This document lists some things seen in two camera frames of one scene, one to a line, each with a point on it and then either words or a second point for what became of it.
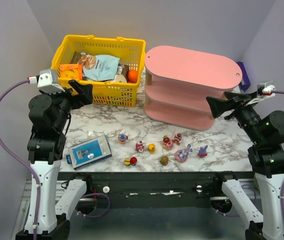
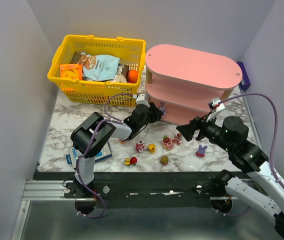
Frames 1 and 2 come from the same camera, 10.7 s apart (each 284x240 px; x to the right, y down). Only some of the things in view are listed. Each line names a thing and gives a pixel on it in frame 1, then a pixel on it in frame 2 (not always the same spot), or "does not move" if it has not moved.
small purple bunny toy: (202, 152) does not move
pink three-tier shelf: (177, 82) does not move
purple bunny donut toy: (181, 155) -> (162, 108)
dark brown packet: (75, 57) does not move
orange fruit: (132, 76) does not move
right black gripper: (234, 105) -> (199, 128)
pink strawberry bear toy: (177, 139) does not move
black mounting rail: (155, 189) does not move
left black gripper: (74, 94) -> (150, 114)
